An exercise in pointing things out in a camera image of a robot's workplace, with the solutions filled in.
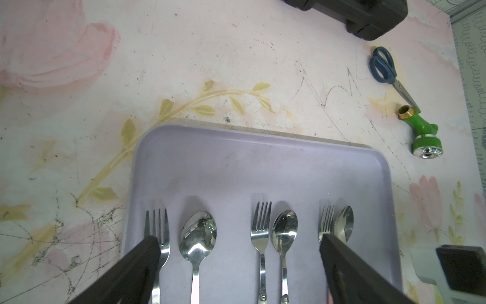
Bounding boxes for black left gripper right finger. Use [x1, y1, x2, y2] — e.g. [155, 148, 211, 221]
[320, 234, 412, 304]

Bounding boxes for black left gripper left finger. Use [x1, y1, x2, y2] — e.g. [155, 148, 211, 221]
[71, 236, 160, 303]

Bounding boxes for cow pattern handle fork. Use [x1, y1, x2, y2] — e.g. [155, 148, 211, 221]
[144, 208, 170, 303]

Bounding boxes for pink strawberry handle spoon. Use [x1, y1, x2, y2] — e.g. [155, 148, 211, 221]
[333, 206, 354, 243]

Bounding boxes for pink strawberry handle fork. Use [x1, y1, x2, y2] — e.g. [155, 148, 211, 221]
[318, 205, 335, 243]

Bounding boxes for cow pattern handle spoon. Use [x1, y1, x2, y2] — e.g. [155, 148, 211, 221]
[179, 210, 217, 304]

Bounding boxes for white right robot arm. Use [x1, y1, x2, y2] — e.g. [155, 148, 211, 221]
[320, 234, 485, 303]

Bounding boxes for lilac plastic tray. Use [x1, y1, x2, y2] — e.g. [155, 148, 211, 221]
[122, 125, 402, 303]

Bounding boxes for black plastic tool case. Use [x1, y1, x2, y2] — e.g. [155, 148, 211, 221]
[286, 0, 408, 41]

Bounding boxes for green garden hose nozzle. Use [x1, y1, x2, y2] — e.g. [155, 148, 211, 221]
[397, 105, 444, 160]

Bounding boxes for blue handled scissors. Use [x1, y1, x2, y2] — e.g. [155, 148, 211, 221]
[368, 46, 421, 113]

